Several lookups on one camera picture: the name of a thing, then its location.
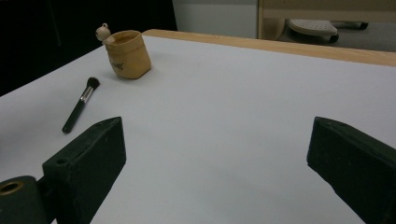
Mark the light wooden table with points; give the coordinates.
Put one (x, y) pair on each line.
(280, 46)

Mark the white table sheet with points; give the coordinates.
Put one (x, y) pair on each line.
(218, 118)

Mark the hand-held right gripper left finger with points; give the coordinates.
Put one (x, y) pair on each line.
(87, 165)

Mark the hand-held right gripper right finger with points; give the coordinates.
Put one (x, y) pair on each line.
(358, 171)

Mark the black makeup brush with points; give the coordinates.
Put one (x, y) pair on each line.
(76, 113)

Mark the beige wooden cabinet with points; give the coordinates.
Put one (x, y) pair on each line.
(327, 9)

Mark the tan bear pot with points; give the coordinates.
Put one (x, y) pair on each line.
(129, 57)

